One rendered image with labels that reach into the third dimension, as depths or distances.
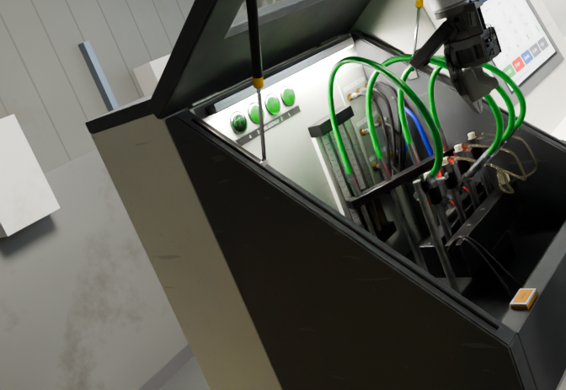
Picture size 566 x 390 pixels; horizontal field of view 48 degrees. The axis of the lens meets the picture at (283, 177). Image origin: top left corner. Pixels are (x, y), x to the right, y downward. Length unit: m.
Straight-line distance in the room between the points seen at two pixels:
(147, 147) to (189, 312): 0.43
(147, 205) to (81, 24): 2.32
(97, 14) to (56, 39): 0.33
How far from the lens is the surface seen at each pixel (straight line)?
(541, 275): 1.27
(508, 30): 2.01
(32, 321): 3.26
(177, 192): 1.38
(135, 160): 1.45
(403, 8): 1.72
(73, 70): 3.59
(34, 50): 3.50
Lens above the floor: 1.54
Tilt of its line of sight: 13 degrees down
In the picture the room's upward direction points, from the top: 22 degrees counter-clockwise
